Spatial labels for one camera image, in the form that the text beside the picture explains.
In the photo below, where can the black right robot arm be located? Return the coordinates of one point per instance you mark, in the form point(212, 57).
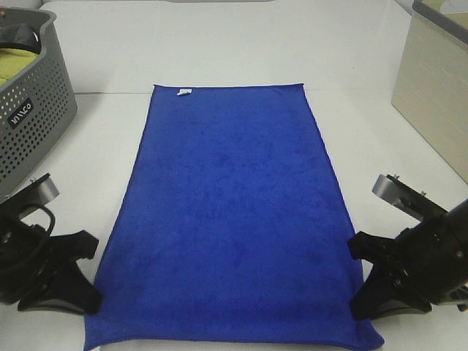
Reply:
point(422, 267)

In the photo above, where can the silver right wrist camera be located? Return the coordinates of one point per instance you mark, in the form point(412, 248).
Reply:
point(416, 204)

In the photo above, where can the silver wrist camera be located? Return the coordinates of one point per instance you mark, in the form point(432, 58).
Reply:
point(416, 204)
point(39, 192)

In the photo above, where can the blue towel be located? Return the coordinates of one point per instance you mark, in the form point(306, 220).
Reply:
point(232, 228)

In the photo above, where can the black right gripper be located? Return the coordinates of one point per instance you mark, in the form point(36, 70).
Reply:
point(434, 258)

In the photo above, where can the grey perforated laundry basket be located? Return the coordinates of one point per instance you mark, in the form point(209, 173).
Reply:
point(38, 104)

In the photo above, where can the yellow-green towel in basket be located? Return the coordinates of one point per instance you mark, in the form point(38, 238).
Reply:
point(13, 61)

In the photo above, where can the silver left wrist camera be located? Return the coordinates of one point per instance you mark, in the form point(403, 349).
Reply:
point(39, 192)

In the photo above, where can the beige storage box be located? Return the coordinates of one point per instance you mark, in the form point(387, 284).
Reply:
point(431, 84)

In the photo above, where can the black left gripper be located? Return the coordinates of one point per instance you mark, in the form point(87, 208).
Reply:
point(36, 268)

